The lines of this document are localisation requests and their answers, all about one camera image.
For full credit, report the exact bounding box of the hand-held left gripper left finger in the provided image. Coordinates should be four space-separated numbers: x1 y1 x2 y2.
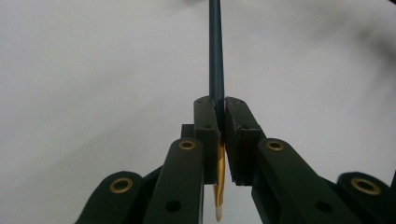
142 94 222 224

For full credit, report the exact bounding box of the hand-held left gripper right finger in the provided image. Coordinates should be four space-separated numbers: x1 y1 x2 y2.
223 95 362 224

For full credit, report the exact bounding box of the dark chopstick with orange end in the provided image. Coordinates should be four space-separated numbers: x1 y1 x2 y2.
208 0 226 224

